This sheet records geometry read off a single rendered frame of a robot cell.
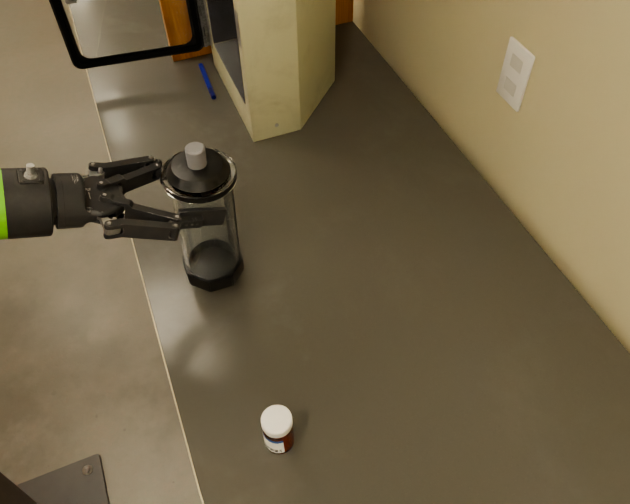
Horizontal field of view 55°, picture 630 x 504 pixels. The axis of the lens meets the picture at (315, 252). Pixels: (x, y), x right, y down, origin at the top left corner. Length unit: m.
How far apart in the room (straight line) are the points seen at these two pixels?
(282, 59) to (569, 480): 0.88
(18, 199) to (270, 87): 0.61
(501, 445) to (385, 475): 0.18
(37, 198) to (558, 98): 0.81
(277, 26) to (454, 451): 0.80
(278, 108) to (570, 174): 0.59
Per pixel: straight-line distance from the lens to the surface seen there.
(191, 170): 0.88
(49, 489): 2.03
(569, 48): 1.06
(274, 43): 1.22
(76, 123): 3.12
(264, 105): 1.28
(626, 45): 0.98
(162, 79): 1.56
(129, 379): 2.12
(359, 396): 0.95
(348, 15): 1.72
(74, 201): 0.85
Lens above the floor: 1.80
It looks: 51 degrees down
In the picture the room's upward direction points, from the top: 1 degrees counter-clockwise
